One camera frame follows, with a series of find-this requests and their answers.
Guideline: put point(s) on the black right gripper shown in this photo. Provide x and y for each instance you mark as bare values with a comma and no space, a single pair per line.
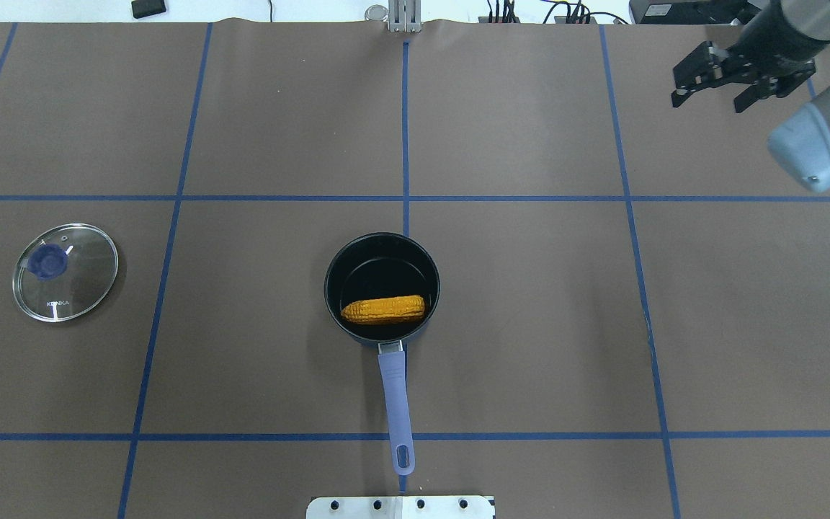
762,43

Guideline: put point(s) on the glass pot lid blue knob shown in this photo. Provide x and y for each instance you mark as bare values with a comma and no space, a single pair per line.
65,272

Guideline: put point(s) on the aluminium frame post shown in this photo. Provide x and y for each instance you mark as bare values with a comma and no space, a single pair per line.
404,16

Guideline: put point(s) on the yellow corn cob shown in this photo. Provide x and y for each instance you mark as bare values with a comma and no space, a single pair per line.
385,311

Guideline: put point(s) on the small black puck device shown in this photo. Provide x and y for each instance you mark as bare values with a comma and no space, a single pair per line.
147,8

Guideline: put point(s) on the blue saucepan with handle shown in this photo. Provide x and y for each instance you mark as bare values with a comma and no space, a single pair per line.
381,289

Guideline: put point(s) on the orange black power strip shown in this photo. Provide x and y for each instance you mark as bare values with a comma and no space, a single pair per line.
574,12

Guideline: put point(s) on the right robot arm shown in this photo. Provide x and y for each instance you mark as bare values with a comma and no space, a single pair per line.
801,144

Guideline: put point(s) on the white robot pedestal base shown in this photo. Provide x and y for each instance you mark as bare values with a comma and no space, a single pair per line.
399,506

